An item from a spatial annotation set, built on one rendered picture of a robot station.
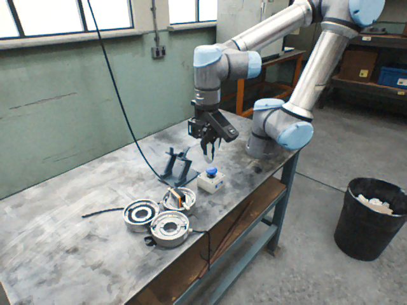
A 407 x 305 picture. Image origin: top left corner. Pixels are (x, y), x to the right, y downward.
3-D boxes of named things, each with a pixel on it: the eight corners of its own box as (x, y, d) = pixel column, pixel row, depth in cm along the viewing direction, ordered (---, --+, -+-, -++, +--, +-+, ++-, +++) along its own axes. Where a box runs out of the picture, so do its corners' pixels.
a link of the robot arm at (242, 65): (246, 46, 78) (213, 48, 75) (265, 53, 69) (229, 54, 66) (244, 72, 82) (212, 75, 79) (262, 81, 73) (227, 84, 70)
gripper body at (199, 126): (203, 129, 87) (203, 94, 80) (222, 136, 82) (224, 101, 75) (187, 136, 82) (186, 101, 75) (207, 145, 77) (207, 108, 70)
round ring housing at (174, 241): (149, 248, 67) (147, 238, 65) (156, 220, 76) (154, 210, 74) (187, 250, 67) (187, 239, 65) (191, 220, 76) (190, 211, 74)
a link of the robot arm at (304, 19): (322, -25, 86) (200, 44, 83) (348, -28, 77) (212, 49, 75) (325, 11, 93) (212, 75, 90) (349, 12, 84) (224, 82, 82)
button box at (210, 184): (212, 194, 86) (212, 183, 83) (197, 186, 90) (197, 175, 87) (227, 183, 91) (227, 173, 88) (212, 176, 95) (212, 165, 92)
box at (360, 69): (374, 84, 317) (385, 53, 297) (333, 78, 341) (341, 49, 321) (378, 78, 344) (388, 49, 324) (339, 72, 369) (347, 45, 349)
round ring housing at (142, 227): (117, 228, 73) (115, 218, 71) (137, 204, 82) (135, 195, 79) (149, 238, 70) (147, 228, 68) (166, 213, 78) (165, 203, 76)
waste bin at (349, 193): (379, 277, 145) (412, 226, 122) (320, 245, 164) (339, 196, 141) (390, 241, 167) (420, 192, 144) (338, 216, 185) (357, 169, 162)
